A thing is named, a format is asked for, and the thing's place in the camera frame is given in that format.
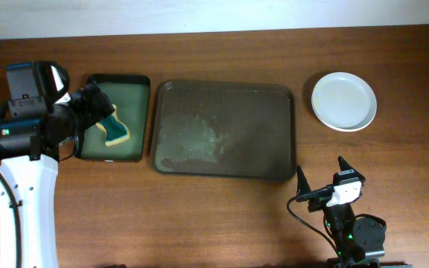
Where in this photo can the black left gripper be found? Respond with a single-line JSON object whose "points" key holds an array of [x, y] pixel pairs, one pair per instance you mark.
{"points": [[83, 97]]}

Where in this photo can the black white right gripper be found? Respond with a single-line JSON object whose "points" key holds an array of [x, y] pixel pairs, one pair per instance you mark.
{"points": [[303, 187]]}

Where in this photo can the yellow green sponge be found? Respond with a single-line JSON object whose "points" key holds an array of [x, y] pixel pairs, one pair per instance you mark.
{"points": [[116, 132]]}

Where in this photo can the white plate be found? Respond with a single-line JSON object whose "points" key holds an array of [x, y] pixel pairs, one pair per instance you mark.
{"points": [[344, 102]]}

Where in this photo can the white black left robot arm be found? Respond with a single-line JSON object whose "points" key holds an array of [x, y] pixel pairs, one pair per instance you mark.
{"points": [[39, 116]]}

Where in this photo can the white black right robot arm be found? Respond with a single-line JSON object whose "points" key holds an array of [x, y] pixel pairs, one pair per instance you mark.
{"points": [[357, 239]]}

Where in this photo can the black water basin tray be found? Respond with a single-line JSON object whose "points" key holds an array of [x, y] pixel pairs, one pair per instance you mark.
{"points": [[130, 93]]}

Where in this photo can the dark brown serving tray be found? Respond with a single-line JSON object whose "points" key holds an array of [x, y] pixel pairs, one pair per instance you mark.
{"points": [[225, 129]]}

